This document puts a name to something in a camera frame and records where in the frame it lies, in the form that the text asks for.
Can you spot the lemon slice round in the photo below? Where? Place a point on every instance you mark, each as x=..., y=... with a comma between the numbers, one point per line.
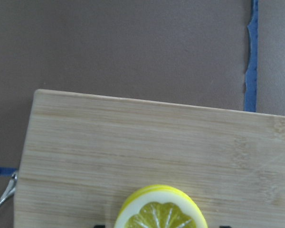
x=160, y=206

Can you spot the wooden cutting board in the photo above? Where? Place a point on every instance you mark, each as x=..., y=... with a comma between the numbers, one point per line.
x=85, y=154

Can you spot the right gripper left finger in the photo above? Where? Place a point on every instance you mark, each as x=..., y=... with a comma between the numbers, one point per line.
x=99, y=226

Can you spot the cutting board metal handle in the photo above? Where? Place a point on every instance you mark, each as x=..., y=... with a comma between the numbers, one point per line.
x=10, y=189

